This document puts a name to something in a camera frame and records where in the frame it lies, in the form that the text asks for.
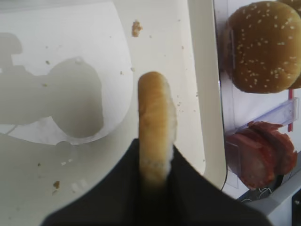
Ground clear plastic pusher track lower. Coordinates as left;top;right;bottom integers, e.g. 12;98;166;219
224;97;300;135

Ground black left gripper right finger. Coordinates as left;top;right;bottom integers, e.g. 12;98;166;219
167;147;271;226

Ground white metal-rimmed tray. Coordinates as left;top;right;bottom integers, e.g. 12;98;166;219
0;0;226;226

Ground red meat patty slices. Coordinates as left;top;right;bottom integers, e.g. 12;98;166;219
225;121;297;190

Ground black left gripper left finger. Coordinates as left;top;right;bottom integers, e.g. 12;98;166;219
42;139;165;226

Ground red plastic rail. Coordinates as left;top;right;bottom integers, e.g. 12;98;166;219
287;89;294;132

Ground sesame bun top left side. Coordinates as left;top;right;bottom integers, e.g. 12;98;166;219
226;0;301;94

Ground bun bottom half slice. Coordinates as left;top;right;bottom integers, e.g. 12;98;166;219
138;72;177;183

